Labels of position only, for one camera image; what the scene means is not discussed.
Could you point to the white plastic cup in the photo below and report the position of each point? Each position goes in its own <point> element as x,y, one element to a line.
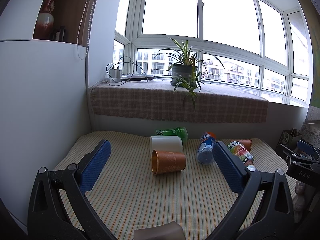
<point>171,143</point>

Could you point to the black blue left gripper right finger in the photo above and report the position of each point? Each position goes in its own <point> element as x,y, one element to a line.
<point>274,216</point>

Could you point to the striped table cloth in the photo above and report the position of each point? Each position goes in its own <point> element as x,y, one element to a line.
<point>129,198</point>

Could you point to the blue orange drink bottle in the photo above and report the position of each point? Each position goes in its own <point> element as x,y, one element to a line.
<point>205,150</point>

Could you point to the white charger plug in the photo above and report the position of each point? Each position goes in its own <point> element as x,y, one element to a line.
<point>115,74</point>

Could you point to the flat dark round device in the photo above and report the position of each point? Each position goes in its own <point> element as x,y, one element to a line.
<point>137,77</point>

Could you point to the small dark shelf object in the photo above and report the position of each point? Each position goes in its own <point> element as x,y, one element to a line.
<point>58,34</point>

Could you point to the grapefruit juice bottle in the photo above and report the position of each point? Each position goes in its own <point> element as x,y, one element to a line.
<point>238,149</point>

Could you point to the green printed box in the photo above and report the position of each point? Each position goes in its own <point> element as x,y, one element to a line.
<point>290,137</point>

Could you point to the orange paper cup far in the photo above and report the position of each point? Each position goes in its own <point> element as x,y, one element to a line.
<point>247,143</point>

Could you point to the plaid windowsill cloth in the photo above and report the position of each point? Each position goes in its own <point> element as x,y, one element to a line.
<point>159,100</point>

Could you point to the orange paper cup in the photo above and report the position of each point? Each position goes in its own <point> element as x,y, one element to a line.
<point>247,143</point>
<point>167,162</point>

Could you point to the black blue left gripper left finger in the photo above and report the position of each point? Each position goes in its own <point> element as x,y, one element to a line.
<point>58,206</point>

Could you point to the red white ceramic vase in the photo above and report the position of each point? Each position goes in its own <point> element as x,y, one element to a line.
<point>45,20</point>

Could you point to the green tea bottle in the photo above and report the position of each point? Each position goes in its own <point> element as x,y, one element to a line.
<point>181,132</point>

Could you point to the white lace cloth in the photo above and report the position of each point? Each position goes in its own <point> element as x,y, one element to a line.
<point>310,129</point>

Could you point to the potted spider plant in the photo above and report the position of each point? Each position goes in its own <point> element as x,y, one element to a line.
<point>185,68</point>

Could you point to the orange paper cup near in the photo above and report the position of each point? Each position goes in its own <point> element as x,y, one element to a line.
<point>167,162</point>

